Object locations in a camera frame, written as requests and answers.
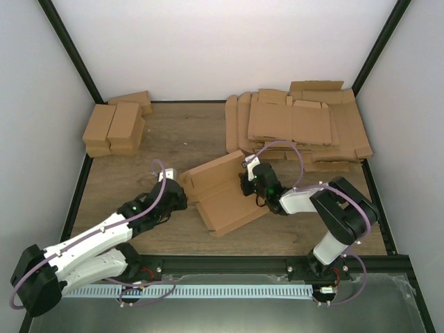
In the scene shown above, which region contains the brown cardboard box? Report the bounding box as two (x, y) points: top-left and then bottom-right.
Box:
(178, 150), (268, 237)

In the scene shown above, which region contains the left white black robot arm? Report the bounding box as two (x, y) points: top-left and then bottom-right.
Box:
(10, 178), (187, 318)

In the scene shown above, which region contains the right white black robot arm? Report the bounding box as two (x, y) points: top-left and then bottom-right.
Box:
(239, 162), (380, 280)

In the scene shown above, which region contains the folded box bottom right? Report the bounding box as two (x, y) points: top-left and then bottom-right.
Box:
(110, 117), (145, 155)

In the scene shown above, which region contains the folded box top right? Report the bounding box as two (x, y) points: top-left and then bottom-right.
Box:
(107, 102), (142, 145)

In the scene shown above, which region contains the folded box bottom left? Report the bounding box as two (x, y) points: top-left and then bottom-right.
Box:
(86, 146), (112, 158)

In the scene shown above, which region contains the folded box top left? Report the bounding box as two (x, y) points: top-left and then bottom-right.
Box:
(83, 104), (117, 148)

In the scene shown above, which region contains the folded box at back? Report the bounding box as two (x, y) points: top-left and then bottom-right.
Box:
(108, 91), (153, 115)

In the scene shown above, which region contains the top flat cardboard sheet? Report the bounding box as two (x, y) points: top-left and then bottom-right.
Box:
(248, 98), (333, 146)

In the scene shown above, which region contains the stack of flat cardboard sheets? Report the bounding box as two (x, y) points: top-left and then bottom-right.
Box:
(225, 80), (373, 171)

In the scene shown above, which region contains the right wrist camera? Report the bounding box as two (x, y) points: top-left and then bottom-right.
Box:
(242, 155), (260, 172)

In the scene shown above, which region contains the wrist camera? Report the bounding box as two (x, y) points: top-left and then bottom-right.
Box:
(242, 155), (260, 172)
(157, 168), (177, 182)

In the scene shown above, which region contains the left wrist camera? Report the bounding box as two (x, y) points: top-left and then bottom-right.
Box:
(157, 168), (177, 182)

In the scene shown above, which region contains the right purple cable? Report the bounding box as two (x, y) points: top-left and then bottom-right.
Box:
(251, 140), (371, 244)

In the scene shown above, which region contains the light blue slotted cable duct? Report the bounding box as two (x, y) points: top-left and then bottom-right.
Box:
(67, 284), (313, 300)

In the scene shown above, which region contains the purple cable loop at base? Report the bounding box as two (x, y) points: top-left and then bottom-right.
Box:
(118, 271), (183, 309)

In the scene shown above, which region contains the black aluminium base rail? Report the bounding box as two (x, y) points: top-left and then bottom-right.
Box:
(100, 255), (410, 282)

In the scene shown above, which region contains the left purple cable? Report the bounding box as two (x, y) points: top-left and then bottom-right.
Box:
(8, 159), (169, 309)

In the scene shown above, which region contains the right black frame post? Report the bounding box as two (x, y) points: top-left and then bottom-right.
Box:
(352, 0), (411, 96)

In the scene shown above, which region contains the black frame post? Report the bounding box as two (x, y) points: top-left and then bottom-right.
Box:
(352, 0), (411, 96)
(37, 0), (105, 104)

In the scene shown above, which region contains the left black frame post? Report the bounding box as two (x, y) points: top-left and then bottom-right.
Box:
(37, 0), (105, 104)

